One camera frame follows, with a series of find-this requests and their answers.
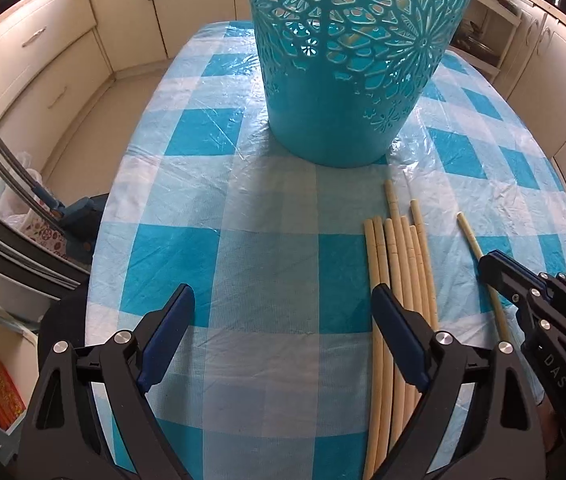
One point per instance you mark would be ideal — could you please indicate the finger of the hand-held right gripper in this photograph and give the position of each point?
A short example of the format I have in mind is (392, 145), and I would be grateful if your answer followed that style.
(503, 271)
(548, 330)

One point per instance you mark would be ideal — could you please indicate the blue box on floor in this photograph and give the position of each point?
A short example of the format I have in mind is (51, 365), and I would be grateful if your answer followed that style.
(80, 220)

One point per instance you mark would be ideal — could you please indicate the cream lower cabinet doors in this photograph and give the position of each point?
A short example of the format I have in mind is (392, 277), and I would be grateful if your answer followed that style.
(183, 5)

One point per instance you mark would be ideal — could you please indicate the white shelf cart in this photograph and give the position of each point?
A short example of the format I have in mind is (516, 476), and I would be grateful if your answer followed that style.
(488, 25)

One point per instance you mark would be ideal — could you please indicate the blue white checkered tablecloth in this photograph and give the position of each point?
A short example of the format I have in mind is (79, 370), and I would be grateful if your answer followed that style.
(263, 240)

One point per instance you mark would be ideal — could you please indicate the row of wooden chopsticks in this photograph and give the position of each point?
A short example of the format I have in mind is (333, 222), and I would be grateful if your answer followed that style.
(403, 260)

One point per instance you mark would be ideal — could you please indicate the teal perforated plastic basket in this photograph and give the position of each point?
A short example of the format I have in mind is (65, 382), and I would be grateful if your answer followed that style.
(323, 125)

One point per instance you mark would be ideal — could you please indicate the cream drawer cabinet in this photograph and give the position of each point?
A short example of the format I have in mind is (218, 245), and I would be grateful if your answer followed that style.
(38, 60)

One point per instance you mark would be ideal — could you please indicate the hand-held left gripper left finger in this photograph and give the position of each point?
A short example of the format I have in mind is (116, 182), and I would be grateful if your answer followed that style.
(168, 340)

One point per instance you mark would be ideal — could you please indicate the wooden chopstick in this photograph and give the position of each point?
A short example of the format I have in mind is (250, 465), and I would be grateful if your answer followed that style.
(468, 232)

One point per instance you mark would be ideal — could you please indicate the cream cabinet with drawers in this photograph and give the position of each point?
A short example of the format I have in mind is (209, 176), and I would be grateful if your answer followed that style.
(558, 70)

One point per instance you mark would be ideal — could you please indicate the white plastic bag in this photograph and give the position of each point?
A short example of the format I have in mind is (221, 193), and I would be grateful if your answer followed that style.
(20, 200)

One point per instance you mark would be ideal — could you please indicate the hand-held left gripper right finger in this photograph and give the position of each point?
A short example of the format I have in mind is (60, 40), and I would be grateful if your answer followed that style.
(398, 335)

